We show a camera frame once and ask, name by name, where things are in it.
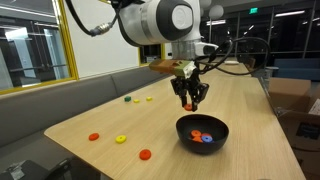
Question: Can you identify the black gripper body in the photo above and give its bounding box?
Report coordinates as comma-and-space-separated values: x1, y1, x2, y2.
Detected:
171, 71, 209, 100

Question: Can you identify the blue ring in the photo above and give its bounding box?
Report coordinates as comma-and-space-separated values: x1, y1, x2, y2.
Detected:
201, 135, 214, 144

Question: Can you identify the orange ring table corner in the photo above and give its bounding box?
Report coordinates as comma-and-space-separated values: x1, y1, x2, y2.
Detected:
139, 149, 152, 160

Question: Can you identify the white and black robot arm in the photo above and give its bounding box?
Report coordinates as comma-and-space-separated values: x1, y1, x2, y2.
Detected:
65, 0, 218, 111

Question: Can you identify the black bowl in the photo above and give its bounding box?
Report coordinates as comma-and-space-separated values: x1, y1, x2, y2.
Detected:
176, 114, 229, 154

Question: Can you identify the white plate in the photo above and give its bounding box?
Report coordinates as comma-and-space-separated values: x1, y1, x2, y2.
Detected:
224, 61, 239, 65

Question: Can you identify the middle wooden table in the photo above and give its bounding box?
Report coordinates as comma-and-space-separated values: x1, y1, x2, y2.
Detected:
207, 63, 250, 77

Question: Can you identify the green cube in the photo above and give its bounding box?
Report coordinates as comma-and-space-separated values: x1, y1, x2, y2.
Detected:
124, 96, 131, 102

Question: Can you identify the cardboard box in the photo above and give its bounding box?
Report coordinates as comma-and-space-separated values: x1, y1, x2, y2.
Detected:
268, 77, 320, 180

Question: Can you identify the blue sofa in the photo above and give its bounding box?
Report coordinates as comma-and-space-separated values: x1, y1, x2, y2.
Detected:
274, 58, 320, 81

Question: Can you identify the grey sofa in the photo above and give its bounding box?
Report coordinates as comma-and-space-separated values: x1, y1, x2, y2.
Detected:
0, 67, 166, 173

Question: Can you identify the black device bottom left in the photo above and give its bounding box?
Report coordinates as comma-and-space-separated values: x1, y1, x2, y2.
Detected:
0, 159, 72, 180

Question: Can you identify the orange ring left edge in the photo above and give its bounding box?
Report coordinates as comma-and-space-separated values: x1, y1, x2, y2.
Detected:
88, 132, 100, 142

